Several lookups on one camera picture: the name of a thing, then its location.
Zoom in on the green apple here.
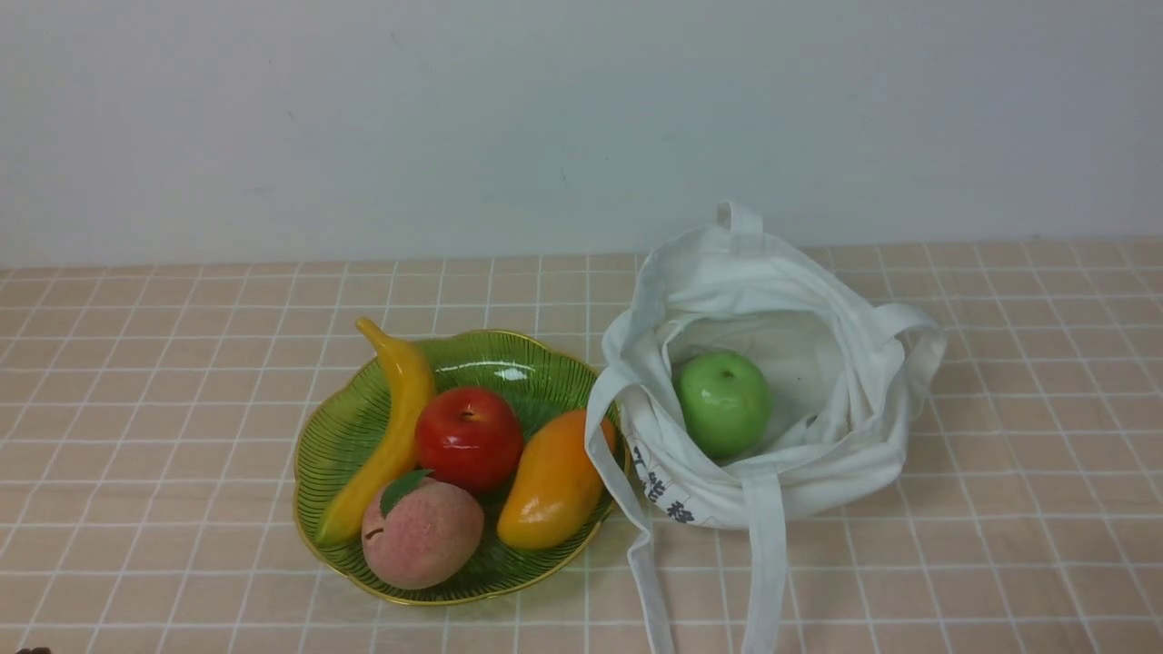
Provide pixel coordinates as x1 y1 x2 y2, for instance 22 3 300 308
675 351 773 461

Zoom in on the white cloth tote bag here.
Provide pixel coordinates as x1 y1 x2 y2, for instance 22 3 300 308
584 202 948 653

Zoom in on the orange yellow mango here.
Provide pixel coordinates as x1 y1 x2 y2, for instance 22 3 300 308
497 408 605 550

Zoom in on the red apple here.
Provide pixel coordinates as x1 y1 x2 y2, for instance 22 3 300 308
414 386 525 495

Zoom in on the yellow banana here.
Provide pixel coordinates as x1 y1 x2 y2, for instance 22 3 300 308
314 317 436 548

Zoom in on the pink peach with leaf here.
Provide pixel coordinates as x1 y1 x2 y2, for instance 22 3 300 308
361 471 485 590

